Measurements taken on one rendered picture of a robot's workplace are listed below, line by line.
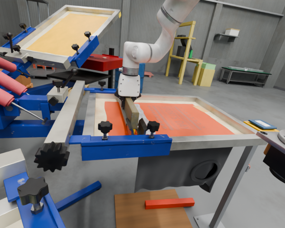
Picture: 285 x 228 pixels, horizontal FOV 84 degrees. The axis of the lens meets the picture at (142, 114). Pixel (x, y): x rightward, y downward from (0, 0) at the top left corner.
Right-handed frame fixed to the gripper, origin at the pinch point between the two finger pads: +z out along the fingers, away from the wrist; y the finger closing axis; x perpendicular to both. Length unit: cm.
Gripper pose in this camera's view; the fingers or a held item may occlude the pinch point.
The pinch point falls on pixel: (127, 104)
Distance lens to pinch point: 79.3
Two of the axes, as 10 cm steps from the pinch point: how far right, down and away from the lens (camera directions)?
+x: -2.4, -4.2, 8.7
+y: 9.6, 0.1, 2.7
